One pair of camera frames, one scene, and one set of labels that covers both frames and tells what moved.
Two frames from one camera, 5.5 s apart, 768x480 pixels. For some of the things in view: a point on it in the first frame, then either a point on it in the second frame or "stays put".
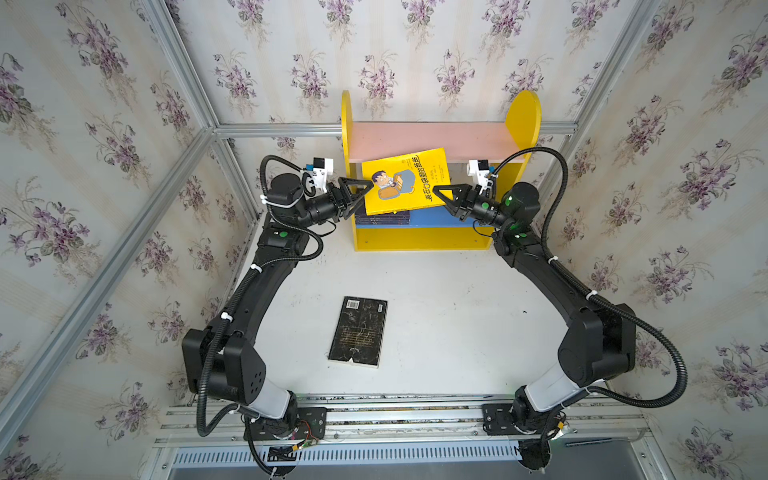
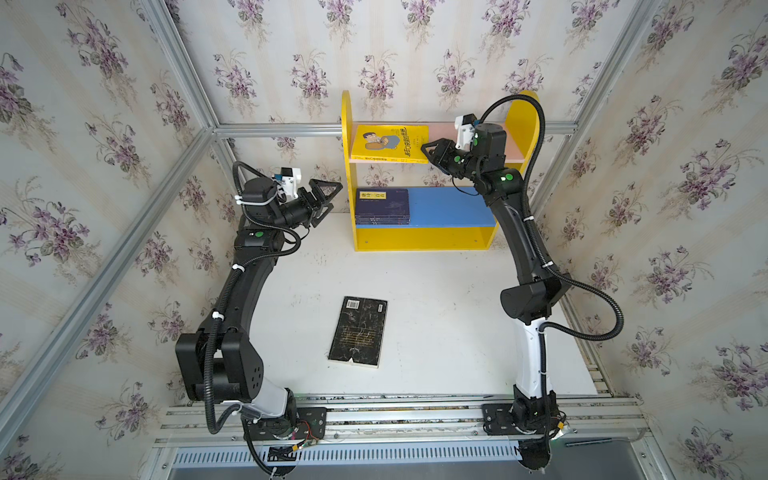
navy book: x=382 y=220 stays put
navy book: x=390 y=217 stays put
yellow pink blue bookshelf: x=496 y=153 stays put
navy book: x=382 y=221 stays put
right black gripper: x=466 y=202 to x=448 y=156
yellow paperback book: x=406 y=182 to x=390 y=144
